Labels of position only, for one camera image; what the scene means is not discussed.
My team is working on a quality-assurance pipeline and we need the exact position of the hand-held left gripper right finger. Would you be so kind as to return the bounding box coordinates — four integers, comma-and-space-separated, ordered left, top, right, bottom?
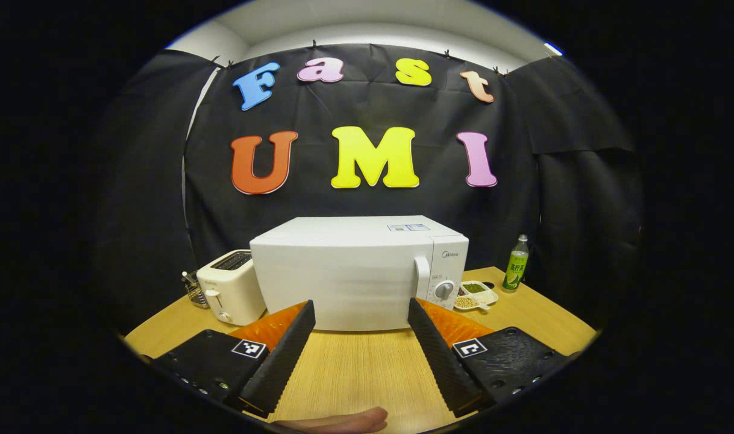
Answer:
407, 297, 579, 419

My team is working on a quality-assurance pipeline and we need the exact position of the green drink bottle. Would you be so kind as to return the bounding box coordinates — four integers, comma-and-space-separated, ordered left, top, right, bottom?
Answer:
502, 234, 530, 293

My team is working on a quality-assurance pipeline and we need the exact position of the white divided snack dish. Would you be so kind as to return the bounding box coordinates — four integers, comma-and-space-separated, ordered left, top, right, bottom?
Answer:
453, 280, 500, 312

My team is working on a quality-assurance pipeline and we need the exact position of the white toaster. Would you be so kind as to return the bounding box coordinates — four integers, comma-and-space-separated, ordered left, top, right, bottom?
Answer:
196, 250, 268, 327

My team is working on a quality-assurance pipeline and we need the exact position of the white microwave oven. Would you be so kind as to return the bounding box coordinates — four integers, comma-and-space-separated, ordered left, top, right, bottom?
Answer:
249, 215, 470, 332

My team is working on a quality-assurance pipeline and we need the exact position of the wire mesh utensil holder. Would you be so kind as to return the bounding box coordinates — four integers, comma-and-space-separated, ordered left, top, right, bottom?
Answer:
181, 271, 210, 310

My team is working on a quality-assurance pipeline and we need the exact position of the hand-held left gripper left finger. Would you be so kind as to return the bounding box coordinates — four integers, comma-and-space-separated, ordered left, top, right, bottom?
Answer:
141, 300, 316, 420

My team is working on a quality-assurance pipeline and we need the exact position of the black backdrop cloth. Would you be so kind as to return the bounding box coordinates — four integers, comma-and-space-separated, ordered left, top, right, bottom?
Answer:
93, 43, 645, 338

